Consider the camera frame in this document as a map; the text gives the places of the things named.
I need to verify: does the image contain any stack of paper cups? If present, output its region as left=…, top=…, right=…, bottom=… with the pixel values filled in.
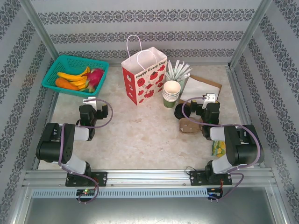
left=163, top=80, right=182, bottom=109

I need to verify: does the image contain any red and white paper bag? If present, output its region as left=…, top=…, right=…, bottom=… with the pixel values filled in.
left=121, top=35, right=168, bottom=107

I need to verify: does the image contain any orange toy carrot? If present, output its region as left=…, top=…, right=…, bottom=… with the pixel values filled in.
left=55, top=78, right=80, bottom=91

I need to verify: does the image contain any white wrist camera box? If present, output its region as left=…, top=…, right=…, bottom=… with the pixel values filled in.
left=83, top=96, right=98, bottom=110
left=202, top=92, right=217, bottom=109

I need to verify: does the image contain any left small circuit board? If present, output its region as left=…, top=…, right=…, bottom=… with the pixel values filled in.
left=76, top=188, right=96, bottom=196

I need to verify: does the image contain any small circuit board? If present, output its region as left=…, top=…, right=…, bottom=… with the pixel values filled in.
left=207, top=188, right=224, bottom=199
left=76, top=188, right=96, bottom=196

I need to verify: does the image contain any teal plastic basket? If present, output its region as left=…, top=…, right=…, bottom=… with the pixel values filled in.
left=41, top=55, right=110, bottom=98

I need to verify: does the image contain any brown cardboard tray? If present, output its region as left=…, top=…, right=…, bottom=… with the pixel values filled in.
left=179, top=74, right=223, bottom=105

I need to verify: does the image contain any yellow toy banana bunch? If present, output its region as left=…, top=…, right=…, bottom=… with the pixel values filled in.
left=57, top=67, right=91, bottom=91

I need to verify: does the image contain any grey slotted cable duct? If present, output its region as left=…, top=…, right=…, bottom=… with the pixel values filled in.
left=31, top=188, right=208, bottom=198

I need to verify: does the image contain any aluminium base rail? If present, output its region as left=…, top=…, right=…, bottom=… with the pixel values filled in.
left=22, top=169, right=274, bottom=187

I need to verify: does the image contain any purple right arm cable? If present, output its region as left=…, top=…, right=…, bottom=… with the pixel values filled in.
left=182, top=96, right=265, bottom=204

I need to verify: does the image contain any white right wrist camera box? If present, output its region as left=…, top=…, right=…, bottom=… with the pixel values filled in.
left=202, top=92, right=217, bottom=109

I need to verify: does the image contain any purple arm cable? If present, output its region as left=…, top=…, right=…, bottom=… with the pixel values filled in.
left=182, top=96, right=265, bottom=204
left=57, top=98, right=114, bottom=205

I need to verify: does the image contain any white paper napkin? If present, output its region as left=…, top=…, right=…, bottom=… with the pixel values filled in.
left=181, top=77, right=221, bottom=102

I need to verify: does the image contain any aluminium frame post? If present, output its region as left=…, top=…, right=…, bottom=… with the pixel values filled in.
left=18, top=0, right=60, bottom=63
left=227, top=0, right=273, bottom=69

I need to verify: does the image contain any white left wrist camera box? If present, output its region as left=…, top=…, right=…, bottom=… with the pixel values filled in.
left=83, top=96, right=98, bottom=110

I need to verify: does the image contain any yellow green candy packet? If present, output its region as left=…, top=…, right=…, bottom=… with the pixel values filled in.
left=211, top=140, right=227, bottom=157

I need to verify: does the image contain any pink toy dragon fruit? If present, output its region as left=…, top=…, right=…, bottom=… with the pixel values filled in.
left=83, top=68, right=105, bottom=93

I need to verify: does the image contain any right small circuit board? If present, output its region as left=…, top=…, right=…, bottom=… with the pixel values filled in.
left=207, top=188, right=224, bottom=199

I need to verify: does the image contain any mint green straw holder cup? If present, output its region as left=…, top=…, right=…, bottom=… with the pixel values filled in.
left=164, top=71, right=190, bottom=94

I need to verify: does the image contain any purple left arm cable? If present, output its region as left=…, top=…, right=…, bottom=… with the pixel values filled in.
left=57, top=98, right=114, bottom=205

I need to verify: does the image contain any grey steel sheet panel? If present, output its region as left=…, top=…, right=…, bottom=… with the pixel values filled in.
left=10, top=185, right=289, bottom=224

